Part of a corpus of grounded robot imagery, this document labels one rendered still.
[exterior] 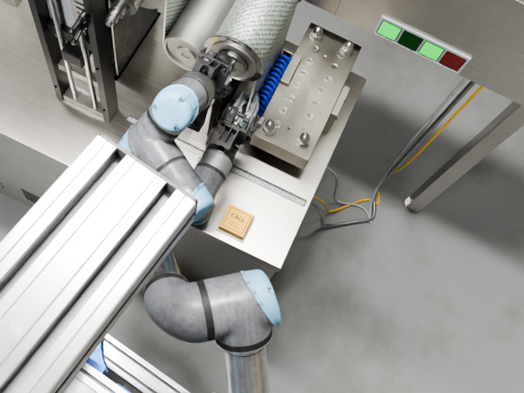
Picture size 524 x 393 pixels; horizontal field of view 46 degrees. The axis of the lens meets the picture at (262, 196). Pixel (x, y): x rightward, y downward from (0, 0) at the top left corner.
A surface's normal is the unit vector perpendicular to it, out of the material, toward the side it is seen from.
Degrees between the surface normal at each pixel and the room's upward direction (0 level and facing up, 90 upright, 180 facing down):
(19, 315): 0
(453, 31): 90
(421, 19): 90
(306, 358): 0
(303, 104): 0
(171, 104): 51
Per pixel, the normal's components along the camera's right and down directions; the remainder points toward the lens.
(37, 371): 0.16, -0.35
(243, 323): 0.24, 0.41
